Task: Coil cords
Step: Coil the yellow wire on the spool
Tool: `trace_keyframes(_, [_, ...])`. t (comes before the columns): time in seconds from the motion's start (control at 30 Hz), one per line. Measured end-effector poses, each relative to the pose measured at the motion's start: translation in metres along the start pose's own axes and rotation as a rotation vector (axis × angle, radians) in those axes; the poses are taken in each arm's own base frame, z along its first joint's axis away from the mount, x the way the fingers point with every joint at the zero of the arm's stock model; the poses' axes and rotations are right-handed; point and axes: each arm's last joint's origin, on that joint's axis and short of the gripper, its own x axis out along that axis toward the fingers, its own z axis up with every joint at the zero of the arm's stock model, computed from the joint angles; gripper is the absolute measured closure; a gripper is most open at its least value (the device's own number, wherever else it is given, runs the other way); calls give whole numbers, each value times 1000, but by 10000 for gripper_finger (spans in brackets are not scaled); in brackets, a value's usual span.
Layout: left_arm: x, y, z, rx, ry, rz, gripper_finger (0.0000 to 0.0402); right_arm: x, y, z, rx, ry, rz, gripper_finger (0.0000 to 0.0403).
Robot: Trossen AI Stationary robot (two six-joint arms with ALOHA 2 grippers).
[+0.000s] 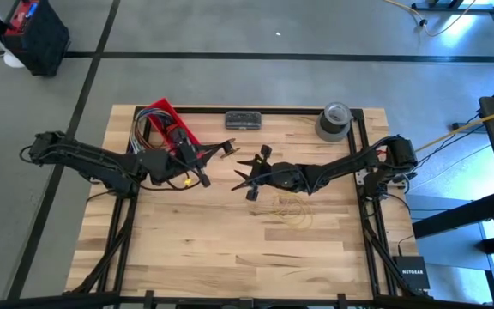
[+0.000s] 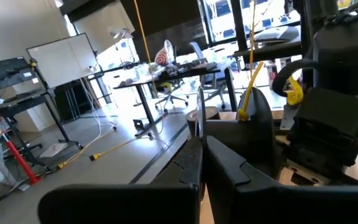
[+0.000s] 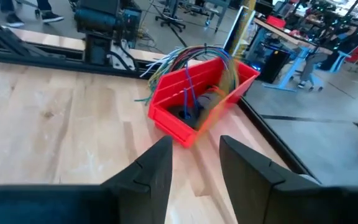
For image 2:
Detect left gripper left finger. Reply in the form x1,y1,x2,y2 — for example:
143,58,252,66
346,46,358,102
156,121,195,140
37,136,204,224

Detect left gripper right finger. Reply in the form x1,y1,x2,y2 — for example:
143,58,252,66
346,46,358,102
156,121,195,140
206,136,358,224

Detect thin yellow cord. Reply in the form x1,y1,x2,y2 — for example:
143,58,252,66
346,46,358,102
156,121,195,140
237,61,265,121

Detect white floor board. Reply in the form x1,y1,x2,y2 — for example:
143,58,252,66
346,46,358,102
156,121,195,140
38,142,70,159

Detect black office desk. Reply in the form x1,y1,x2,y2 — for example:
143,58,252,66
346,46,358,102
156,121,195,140
112,60,239,138

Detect grey laptop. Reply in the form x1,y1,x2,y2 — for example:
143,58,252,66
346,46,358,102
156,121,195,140
252,26,301,44

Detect red table leg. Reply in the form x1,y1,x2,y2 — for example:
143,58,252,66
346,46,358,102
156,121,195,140
1,133,40,186

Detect office chair yellow seat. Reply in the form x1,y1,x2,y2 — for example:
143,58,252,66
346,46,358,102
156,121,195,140
154,80,190,113

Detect white bag red spiral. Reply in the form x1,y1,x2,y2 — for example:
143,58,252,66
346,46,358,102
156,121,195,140
153,39,176,67

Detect grey office chair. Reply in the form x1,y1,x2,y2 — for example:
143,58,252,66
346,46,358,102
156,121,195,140
188,41,229,110

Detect white whiteboard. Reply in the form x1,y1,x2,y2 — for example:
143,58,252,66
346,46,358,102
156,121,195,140
25,32,101,90

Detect black monitor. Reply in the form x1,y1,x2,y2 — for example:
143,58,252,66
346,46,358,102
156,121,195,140
0,56,39,90

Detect yellow cable tag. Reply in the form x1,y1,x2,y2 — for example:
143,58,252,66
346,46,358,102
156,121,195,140
285,75,305,106

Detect yellow extension cord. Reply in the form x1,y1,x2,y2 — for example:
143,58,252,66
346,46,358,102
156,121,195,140
88,0,169,162
56,126,118,170
249,0,257,78

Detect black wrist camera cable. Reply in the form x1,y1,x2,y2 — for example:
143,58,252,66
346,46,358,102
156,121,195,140
271,58,319,98

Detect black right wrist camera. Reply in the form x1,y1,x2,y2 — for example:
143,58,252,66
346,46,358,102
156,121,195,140
313,17,358,96

